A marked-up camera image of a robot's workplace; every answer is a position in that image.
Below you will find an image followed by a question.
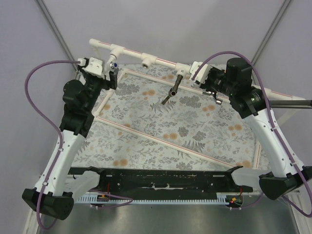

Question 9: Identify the dark grey lever faucet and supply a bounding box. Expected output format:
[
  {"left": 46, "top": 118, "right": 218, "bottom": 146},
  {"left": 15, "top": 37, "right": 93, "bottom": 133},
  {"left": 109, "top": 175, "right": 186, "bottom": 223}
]
[{"left": 161, "top": 75, "right": 183, "bottom": 105}]

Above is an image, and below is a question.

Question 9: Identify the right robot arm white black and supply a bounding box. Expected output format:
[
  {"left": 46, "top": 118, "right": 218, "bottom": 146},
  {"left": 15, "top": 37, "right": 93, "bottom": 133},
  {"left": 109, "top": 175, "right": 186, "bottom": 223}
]
[{"left": 192, "top": 58, "right": 312, "bottom": 200}]

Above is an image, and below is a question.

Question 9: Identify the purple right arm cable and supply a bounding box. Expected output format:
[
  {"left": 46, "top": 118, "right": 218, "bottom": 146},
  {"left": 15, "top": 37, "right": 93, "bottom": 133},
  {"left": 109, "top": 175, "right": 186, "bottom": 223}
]
[{"left": 191, "top": 50, "right": 312, "bottom": 217}]

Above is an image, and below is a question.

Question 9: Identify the chrome faucet on mat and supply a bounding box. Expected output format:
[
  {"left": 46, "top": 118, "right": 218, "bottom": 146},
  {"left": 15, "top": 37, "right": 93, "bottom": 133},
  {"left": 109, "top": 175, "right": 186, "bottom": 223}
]
[{"left": 202, "top": 90, "right": 223, "bottom": 105}]

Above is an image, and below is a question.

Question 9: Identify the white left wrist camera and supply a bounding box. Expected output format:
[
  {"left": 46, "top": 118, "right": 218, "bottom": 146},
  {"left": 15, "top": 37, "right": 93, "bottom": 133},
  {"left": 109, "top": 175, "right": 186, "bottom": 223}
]
[{"left": 78, "top": 57, "right": 104, "bottom": 78}]

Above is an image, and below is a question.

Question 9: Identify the floral patterned table mat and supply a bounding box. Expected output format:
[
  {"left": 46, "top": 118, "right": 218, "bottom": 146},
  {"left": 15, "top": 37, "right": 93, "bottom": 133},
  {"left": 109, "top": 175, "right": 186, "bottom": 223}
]
[{"left": 73, "top": 65, "right": 269, "bottom": 170}]

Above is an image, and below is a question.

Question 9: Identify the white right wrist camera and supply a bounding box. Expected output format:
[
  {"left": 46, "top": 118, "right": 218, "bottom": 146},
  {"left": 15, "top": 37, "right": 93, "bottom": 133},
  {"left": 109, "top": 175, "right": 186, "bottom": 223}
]
[{"left": 189, "top": 61, "right": 212, "bottom": 84}]

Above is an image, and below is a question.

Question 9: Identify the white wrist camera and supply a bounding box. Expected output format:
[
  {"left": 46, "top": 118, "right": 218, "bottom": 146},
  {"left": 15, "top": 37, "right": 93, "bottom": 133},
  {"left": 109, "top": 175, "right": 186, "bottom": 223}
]
[
  {"left": 189, "top": 61, "right": 212, "bottom": 84},
  {"left": 78, "top": 57, "right": 104, "bottom": 78}
]

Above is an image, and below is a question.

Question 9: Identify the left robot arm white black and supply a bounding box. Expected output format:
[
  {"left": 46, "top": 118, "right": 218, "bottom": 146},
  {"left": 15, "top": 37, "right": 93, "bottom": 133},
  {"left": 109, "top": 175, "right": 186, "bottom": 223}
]
[{"left": 22, "top": 57, "right": 118, "bottom": 220}]

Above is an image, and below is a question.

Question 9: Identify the white pipe frame red stripe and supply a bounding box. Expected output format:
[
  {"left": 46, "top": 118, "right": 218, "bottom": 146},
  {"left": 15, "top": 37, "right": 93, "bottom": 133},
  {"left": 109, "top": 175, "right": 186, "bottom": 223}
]
[{"left": 89, "top": 39, "right": 305, "bottom": 169}]

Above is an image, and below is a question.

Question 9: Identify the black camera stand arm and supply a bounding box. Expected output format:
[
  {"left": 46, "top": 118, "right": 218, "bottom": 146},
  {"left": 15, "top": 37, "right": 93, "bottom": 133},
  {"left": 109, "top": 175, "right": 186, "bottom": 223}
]
[{"left": 270, "top": 100, "right": 312, "bottom": 109}]

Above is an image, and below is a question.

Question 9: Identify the white slotted cable duct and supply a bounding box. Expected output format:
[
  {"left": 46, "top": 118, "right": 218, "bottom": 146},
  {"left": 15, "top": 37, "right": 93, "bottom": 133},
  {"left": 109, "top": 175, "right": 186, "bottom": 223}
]
[{"left": 76, "top": 193, "right": 230, "bottom": 205}]

